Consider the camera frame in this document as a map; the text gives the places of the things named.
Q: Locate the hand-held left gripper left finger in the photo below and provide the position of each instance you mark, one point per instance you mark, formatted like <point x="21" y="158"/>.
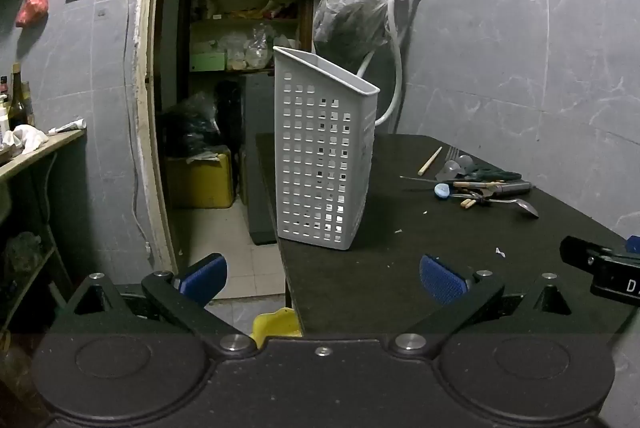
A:
<point x="205" y="277"/>

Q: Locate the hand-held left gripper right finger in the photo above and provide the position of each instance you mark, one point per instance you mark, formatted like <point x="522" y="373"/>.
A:
<point x="442" y="280"/>

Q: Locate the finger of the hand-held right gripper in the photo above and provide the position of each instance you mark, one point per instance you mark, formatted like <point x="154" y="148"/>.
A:
<point x="575" y="253"/>
<point x="633" y="244"/>

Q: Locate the plain wooden chopstick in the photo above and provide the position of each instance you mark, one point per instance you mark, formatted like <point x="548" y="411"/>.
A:
<point x="431" y="160"/>
<point x="468" y="203"/>

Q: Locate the purple-banded wooden chopstick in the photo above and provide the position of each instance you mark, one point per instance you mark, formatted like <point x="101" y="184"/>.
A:
<point x="480" y="183"/>

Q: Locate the metal fork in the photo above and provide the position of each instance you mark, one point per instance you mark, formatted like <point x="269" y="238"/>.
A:
<point x="451" y="153"/>

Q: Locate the grey perforated utensil basket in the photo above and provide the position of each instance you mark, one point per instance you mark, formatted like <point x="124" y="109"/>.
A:
<point x="310" y="157"/>

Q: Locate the metal spoon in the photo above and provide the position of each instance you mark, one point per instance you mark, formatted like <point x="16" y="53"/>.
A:
<point x="525" y="207"/>

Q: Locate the yellow plastic dustpan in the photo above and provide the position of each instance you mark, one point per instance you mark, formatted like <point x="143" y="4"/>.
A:
<point x="277" y="325"/>

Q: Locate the blue round cap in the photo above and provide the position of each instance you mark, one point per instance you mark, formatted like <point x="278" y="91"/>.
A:
<point x="442" y="191"/>

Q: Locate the yellow box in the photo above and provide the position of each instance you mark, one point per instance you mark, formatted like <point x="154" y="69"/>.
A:
<point x="200" y="180"/>

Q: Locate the clear plastic spoon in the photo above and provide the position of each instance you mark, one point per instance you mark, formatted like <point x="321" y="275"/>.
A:
<point x="453" y="168"/>
<point x="465" y="161"/>

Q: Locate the grey metal cabinet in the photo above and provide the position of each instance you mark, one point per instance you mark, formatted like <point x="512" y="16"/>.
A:
<point x="257" y="132"/>

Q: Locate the black plastic floor bag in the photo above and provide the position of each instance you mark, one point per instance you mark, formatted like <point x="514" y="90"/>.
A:
<point x="190" y="122"/>

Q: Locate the white tube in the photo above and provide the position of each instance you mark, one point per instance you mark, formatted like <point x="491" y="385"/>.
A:
<point x="67" y="126"/>

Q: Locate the wooden counter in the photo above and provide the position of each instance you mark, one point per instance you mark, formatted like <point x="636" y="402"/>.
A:
<point x="45" y="147"/>

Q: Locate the green box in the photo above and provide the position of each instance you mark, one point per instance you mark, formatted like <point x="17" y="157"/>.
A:
<point x="207" y="61"/>

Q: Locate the white cloth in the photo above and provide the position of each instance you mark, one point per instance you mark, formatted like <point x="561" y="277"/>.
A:
<point x="25" y="137"/>

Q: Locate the clear plastic food bags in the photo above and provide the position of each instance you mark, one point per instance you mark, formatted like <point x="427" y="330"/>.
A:
<point x="250" y="45"/>

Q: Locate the dark wine bottle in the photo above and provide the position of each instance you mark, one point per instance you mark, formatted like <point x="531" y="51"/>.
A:
<point x="17" y="100"/>

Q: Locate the dark hanging plastic bag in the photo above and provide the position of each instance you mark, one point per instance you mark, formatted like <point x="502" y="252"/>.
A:
<point x="350" y="22"/>

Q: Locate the wooden door frame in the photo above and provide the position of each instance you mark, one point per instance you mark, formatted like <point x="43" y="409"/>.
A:
<point x="147" y="132"/>

